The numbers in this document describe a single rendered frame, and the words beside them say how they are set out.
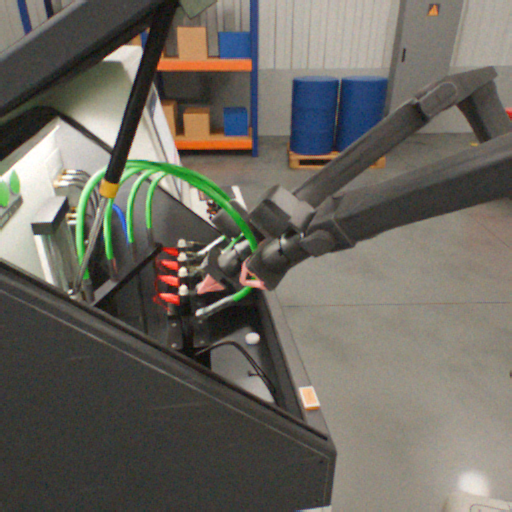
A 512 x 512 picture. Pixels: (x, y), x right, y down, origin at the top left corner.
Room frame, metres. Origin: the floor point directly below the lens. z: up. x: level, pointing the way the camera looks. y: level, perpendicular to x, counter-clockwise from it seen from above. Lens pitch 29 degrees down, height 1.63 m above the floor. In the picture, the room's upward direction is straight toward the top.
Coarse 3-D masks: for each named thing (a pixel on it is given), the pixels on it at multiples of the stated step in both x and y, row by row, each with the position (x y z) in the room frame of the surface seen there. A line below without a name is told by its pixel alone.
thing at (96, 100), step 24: (120, 48) 1.63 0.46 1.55; (96, 72) 1.12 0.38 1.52; (120, 72) 1.13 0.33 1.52; (72, 96) 1.11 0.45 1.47; (96, 96) 1.12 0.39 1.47; (120, 96) 1.13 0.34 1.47; (72, 120) 1.11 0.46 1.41; (96, 120) 1.12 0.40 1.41; (120, 120) 1.13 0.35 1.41; (144, 120) 1.15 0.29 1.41; (144, 144) 1.14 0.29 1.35; (168, 192) 1.15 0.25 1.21
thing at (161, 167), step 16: (128, 160) 0.74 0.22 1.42; (144, 160) 0.73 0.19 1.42; (96, 176) 0.75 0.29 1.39; (176, 176) 0.71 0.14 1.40; (192, 176) 0.71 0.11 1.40; (208, 192) 0.70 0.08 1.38; (80, 208) 0.76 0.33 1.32; (224, 208) 0.69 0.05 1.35; (80, 224) 0.76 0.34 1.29; (240, 224) 0.69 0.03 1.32; (80, 240) 0.76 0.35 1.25; (80, 256) 0.77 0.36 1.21
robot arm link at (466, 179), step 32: (448, 160) 0.47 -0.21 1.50; (480, 160) 0.43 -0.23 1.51; (352, 192) 0.56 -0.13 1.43; (384, 192) 0.50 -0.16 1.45; (416, 192) 0.47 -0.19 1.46; (448, 192) 0.45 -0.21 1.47; (480, 192) 0.43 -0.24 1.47; (320, 224) 0.54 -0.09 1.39; (352, 224) 0.52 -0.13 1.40; (384, 224) 0.50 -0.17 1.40
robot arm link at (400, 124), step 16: (432, 96) 0.83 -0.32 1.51; (448, 96) 0.83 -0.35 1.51; (400, 112) 0.85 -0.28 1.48; (416, 112) 0.84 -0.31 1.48; (432, 112) 0.82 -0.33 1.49; (384, 128) 0.84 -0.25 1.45; (400, 128) 0.84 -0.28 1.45; (416, 128) 0.84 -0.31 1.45; (352, 144) 0.85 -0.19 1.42; (368, 144) 0.83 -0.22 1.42; (384, 144) 0.83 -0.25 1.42; (336, 160) 0.83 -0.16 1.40; (352, 160) 0.82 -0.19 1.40; (368, 160) 0.83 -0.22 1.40; (320, 176) 0.82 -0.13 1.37; (336, 176) 0.82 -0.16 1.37; (352, 176) 0.82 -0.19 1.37; (304, 192) 0.80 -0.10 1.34; (320, 192) 0.81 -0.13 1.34
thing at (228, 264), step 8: (216, 248) 0.84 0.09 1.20; (232, 248) 0.79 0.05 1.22; (208, 256) 0.79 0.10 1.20; (216, 256) 0.81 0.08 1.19; (224, 256) 0.79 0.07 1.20; (232, 256) 0.78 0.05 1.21; (216, 264) 0.78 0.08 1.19; (224, 264) 0.78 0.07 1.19; (232, 264) 0.77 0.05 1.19; (240, 264) 0.77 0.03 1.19; (224, 272) 0.77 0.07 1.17; (232, 272) 0.77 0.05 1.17; (240, 272) 0.78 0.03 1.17; (232, 280) 0.77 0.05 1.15; (240, 288) 0.77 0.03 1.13
